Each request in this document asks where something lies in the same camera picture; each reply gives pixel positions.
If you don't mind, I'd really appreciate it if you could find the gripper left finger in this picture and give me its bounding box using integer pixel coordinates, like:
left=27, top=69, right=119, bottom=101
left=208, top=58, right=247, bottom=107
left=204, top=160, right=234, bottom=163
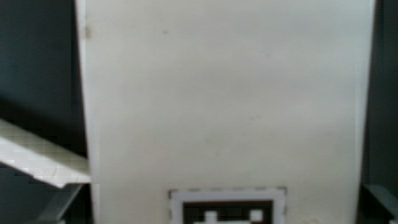
left=23, top=184, right=82, bottom=224

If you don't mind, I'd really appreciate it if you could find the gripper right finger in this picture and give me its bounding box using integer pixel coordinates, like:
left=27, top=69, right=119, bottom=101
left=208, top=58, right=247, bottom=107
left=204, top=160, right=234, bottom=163
left=362, top=185, right=398, bottom=224

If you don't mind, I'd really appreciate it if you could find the small white tagged block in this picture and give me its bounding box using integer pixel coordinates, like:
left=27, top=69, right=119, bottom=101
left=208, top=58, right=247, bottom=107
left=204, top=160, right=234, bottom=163
left=76, top=0, right=375, bottom=224

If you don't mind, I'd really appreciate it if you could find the white U-shaped border frame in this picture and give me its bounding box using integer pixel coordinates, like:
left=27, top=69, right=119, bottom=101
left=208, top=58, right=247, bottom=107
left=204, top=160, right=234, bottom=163
left=0, top=119, right=91, bottom=188

